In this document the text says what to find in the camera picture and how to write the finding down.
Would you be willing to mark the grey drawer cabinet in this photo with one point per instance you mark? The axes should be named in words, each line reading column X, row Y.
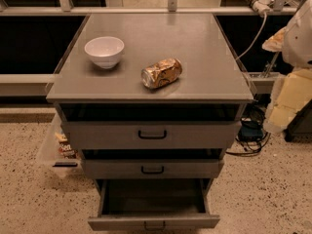
column 211, row 86

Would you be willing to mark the grey bottom drawer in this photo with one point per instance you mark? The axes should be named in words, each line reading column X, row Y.
column 152, row 205

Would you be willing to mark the metal support rod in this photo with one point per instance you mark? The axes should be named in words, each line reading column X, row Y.
column 268, row 67

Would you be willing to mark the white power strip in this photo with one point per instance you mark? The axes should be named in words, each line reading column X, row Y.
column 262, row 7

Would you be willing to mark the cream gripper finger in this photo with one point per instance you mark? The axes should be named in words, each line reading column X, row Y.
column 289, row 95
column 275, row 42

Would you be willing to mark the clear plastic storage bin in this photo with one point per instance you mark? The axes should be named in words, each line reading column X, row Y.
column 49, row 156

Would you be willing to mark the white ceramic bowl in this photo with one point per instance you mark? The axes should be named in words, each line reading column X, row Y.
column 105, row 51

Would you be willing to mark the blue box on floor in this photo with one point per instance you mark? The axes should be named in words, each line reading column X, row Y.
column 250, row 131

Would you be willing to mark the red snack bag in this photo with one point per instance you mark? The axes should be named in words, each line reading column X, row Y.
column 66, row 150

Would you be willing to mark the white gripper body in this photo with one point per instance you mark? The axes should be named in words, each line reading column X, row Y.
column 298, row 42

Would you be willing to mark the grey top drawer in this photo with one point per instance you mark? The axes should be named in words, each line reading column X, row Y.
column 150, row 134

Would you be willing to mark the grey middle drawer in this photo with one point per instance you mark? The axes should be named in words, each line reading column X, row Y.
column 152, row 163

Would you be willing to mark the grey drawer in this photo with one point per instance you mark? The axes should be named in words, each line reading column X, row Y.
column 150, row 134
column 152, row 205
column 152, row 163

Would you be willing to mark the crushed orange soda can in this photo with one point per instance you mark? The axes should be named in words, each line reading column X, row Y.
column 161, row 73

